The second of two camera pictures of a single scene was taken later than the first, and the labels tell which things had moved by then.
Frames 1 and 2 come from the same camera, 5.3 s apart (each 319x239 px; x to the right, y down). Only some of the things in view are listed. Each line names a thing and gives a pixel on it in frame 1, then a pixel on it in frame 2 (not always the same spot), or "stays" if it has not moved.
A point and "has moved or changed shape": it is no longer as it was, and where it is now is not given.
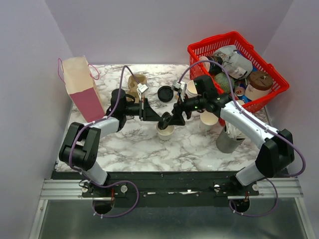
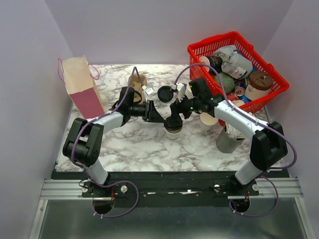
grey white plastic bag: [234, 64] stays
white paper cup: [164, 135] to [173, 136]
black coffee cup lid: [166, 117] has moved or changed shape
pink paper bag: [78, 76] stays
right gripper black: [177, 119] stays
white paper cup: [208, 121] stays
